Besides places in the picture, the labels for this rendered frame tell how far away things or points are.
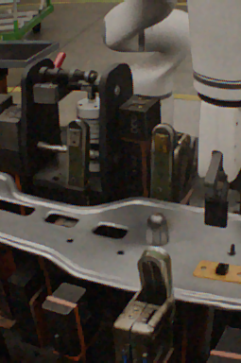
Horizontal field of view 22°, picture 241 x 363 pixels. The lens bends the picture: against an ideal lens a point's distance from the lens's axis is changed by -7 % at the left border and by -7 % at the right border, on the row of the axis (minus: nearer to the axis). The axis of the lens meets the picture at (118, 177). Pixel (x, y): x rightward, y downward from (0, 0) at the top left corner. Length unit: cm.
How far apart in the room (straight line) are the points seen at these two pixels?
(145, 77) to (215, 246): 64
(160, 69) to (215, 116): 77
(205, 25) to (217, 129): 13
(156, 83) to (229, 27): 83
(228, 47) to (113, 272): 39
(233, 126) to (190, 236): 30
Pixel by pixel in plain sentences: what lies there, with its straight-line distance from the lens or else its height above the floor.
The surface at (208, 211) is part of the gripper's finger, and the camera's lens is 78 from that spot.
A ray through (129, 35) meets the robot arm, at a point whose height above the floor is 116.
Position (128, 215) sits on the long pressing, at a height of 100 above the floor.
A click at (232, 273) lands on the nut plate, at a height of 100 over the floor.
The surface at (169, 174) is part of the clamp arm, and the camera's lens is 107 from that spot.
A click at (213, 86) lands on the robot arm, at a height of 130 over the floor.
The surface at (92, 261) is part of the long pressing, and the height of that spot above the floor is 100.
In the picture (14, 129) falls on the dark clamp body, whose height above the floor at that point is 106.
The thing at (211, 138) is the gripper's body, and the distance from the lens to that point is 73.
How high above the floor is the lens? 157
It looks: 30 degrees down
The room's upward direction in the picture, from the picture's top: 4 degrees counter-clockwise
